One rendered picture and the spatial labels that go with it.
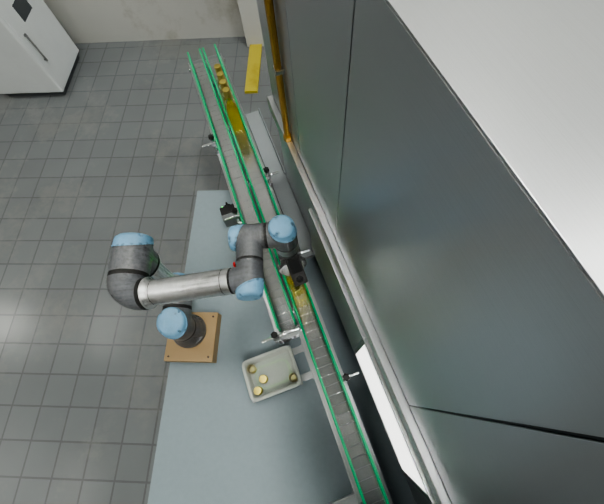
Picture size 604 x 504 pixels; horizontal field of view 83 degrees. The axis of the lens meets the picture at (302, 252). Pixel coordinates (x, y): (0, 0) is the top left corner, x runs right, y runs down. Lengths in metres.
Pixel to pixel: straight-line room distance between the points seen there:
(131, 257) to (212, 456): 0.94
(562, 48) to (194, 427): 1.64
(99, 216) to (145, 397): 1.50
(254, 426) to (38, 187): 2.85
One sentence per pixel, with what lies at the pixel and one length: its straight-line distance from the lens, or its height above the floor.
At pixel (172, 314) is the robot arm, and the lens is 1.46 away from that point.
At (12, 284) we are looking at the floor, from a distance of 3.41.
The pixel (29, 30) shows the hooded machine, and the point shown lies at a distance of 4.13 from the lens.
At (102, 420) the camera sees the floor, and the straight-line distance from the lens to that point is 2.76.
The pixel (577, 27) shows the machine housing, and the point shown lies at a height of 2.13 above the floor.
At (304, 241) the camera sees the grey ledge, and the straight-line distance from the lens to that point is 1.62.
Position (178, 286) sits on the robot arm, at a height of 1.47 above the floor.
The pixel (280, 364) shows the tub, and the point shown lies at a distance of 1.60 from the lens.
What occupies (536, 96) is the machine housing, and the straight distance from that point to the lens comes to 0.37.
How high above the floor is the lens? 2.36
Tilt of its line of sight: 68 degrees down
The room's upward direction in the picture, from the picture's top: 9 degrees counter-clockwise
